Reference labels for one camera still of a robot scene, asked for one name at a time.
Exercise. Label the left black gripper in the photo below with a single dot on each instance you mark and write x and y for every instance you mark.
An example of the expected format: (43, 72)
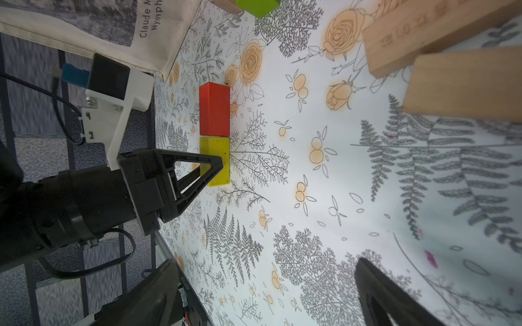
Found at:
(157, 193)

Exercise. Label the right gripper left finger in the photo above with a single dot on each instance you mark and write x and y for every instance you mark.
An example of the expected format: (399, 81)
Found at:
(158, 300)

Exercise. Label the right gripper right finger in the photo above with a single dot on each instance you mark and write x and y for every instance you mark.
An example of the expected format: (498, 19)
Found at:
(384, 302)

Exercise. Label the yellow wooden block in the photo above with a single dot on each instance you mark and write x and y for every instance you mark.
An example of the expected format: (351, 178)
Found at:
(219, 148)

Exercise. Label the red block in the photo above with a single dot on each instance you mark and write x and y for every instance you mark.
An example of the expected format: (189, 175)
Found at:
(214, 107)

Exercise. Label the green wooden block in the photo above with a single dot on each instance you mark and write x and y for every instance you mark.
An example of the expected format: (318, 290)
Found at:
(258, 8)

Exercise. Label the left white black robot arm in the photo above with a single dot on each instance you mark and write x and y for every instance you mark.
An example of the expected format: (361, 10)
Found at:
(73, 207)

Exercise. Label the beige canvas tote bag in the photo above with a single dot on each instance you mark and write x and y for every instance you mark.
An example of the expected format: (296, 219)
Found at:
(145, 35)

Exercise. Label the leftmost natural wooden block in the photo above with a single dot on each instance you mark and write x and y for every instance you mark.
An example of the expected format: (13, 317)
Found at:
(228, 6)

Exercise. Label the lowest natural wooden block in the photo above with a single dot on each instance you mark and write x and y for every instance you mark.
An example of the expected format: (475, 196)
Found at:
(480, 84)

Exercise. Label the natural block with engraved numbers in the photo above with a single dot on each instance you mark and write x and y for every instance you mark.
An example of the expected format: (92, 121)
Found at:
(394, 41)

